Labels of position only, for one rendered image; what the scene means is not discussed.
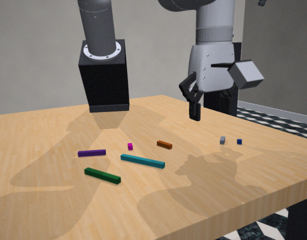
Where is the purple rod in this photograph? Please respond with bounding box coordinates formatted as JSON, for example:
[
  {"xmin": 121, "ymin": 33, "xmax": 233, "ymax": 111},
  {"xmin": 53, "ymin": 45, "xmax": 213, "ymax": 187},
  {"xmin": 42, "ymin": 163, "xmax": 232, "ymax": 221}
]
[{"xmin": 77, "ymin": 149, "xmax": 106, "ymax": 157}]

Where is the turquoise rod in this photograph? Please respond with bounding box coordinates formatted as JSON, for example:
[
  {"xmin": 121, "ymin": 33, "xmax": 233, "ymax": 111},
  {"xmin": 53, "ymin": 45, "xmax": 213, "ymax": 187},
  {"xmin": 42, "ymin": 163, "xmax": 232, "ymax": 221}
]
[{"xmin": 120, "ymin": 154, "xmax": 165, "ymax": 169}]

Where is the dark green rod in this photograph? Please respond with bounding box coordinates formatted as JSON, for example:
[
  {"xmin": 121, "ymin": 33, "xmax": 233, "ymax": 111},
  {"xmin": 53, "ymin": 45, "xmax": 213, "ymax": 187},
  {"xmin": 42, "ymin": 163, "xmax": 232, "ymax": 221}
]
[{"xmin": 84, "ymin": 167, "xmax": 121, "ymax": 185}]

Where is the orange rod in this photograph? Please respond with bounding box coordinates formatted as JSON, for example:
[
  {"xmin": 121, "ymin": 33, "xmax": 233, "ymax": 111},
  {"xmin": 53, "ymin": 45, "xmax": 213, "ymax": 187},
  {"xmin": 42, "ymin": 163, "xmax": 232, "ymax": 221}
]
[{"xmin": 157, "ymin": 140, "xmax": 173, "ymax": 150}]

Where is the small magenta block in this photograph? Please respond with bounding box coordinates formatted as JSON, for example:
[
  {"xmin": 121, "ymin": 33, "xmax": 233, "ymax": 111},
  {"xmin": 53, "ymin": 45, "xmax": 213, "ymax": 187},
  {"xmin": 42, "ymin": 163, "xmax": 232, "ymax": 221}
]
[{"xmin": 127, "ymin": 143, "xmax": 133, "ymax": 151}]

